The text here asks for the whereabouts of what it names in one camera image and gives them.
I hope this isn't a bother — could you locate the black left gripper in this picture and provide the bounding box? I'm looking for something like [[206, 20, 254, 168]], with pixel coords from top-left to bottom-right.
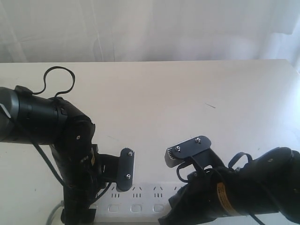
[[50, 144, 120, 225]]

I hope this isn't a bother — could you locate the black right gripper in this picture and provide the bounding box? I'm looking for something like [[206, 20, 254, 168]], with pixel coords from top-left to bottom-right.
[[158, 167, 237, 225]]

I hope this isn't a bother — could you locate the white five-outlet power strip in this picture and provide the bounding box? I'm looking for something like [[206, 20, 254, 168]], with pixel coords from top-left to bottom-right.
[[92, 182, 184, 224]]

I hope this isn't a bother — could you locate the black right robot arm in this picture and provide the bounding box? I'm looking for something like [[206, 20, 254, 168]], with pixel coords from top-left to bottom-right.
[[158, 147, 300, 225]]

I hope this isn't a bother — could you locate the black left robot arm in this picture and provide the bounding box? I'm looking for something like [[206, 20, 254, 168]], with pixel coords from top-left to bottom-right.
[[0, 86, 132, 225]]

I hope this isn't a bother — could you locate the white curtain backdrop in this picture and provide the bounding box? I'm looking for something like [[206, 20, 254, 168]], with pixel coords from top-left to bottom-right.
[[0, 0, 300, 63]]

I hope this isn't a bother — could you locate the grey curved cable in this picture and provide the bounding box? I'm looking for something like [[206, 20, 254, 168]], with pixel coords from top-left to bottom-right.
[[45, 201, 65, 225]]

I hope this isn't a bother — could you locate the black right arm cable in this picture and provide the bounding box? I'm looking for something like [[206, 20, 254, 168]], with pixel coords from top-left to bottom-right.
[[227, 152, 253, 174]]

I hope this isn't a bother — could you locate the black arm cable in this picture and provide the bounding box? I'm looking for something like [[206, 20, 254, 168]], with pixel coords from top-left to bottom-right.
[[30, 66, 76, 97], [227, 152, 253, 174]]

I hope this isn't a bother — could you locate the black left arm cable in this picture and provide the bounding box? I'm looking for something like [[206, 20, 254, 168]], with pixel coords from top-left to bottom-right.
[[30, 66, 76, 97]]

